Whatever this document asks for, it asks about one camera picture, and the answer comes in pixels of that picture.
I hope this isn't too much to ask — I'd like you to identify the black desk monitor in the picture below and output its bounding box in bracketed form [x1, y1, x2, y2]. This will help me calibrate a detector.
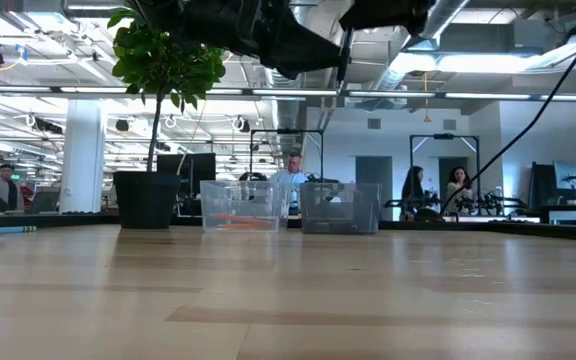
[529, 160, 576, 207]

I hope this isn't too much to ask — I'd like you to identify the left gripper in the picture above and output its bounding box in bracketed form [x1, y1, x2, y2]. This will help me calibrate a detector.
[237, 0, 344, 80]

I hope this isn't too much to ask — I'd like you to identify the clear plastic bin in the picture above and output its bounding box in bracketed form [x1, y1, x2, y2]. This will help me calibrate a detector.
[199, 179, 292, 234]

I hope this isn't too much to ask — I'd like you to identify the black plant pot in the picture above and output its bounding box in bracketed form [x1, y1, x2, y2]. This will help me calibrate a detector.
[112, 170, 183, 231]

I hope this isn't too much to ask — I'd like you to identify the yellow hanging cord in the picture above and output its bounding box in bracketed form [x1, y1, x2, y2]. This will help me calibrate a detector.
[421, 71, 433, 124]

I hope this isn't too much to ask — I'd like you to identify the white building pillar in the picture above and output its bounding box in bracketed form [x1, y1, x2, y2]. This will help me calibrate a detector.
[59, 97, 109, 214]

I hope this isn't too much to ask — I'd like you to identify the black aluminium table frame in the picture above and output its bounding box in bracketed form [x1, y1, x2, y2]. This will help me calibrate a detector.
[0, 211, 576, 245]

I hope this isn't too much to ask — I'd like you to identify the person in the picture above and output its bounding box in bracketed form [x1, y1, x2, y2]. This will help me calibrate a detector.
[0, 162, 26, 212]
[269, 151, 310, 216]
[400, 165, 426, 221]
[444, 166, 475, 217]

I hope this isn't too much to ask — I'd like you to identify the ceiling light strip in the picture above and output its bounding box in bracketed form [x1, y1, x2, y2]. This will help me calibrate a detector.
[444, 91, 533, 101]
[0, 85, 53, 94]
[59, 86, 130, 95]
[347, 90, 438, 99]
[252, 88, 339, 97]

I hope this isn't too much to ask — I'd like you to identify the black rig frame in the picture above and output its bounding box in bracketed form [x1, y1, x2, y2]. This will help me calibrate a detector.
[408, 133, 482, 214]
[248, 128, 326, 182]

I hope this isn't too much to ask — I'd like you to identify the grey translucent plastic bin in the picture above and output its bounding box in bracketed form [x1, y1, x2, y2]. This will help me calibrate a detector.
[299, 181, 384, 236]

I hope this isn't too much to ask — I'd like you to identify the dark grey door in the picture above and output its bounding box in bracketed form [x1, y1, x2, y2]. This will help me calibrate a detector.
[355, 155, 395, 222]

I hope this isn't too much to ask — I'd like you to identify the black background monitor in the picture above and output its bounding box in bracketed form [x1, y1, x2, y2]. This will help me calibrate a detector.
[156, 152, 217, 197]

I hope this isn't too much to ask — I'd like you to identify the orange pencil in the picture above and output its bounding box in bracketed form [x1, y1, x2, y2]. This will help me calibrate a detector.
[216, 221, 278, 232]

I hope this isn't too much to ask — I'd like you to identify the green artificial plant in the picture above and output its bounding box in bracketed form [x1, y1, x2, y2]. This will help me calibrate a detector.
[106, 7, 227, 174]

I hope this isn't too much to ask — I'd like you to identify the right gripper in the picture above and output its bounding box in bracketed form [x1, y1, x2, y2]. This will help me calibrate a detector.
[338, 0, 437, 35]

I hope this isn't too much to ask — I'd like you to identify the black power cable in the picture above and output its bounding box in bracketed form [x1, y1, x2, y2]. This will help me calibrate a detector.
[414, 9, 576, 222]

